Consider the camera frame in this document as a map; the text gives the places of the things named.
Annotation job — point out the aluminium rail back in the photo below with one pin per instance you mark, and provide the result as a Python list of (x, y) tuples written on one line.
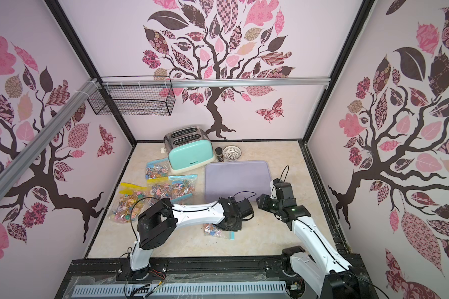
[(234, 82)]

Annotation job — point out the candy bag blue zip front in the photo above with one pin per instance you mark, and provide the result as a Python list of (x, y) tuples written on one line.
[(212, 230)]

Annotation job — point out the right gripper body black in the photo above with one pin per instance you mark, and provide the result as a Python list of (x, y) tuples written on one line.
[(264, 202)]

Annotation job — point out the aluminium rail left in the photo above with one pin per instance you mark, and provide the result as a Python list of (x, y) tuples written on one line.
[(26, 157)]

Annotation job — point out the small dark spice jar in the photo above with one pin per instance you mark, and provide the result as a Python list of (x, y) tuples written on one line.
[(219, 154)]

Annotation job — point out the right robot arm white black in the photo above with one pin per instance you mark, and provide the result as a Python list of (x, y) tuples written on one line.
[(322, 268)]

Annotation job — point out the candy bag blue zip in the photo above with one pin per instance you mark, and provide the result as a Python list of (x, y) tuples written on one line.
[(212, 230), (176, 188)]

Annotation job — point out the aluminium rail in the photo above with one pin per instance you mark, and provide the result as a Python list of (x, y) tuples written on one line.
[(26, 157), (234, 82)]

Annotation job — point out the candy bag near toaster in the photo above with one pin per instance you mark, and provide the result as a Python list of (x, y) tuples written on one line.
[(157, 169)]

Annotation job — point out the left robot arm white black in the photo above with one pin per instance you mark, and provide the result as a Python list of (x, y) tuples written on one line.
[(156, 224)]

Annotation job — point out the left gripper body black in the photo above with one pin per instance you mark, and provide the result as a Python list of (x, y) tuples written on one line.
[(236, 226)]

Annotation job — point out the lavender plastic tray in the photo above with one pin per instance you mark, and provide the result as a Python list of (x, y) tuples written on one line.
[(243, 178)]

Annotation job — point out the mint green toaster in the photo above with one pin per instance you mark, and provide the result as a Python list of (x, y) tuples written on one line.
[(188, 148)]

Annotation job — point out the candy bag yellow zip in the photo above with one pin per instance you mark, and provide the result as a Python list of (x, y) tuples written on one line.
[(130, 202)]

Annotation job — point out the black base frame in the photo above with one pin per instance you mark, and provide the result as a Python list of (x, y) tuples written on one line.
[(188, 270)]

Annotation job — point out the candy bag blue zip upper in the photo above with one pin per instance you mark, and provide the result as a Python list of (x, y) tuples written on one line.
[(176, 188)]

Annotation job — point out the white cable duct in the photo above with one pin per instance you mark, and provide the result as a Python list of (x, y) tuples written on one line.
[(205, 290)]

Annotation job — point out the black wire basket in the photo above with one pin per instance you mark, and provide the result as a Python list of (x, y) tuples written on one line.
[(134, 95)]

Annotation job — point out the white sink strainer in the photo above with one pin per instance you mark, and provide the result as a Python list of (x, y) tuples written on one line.
[(232, 152)]

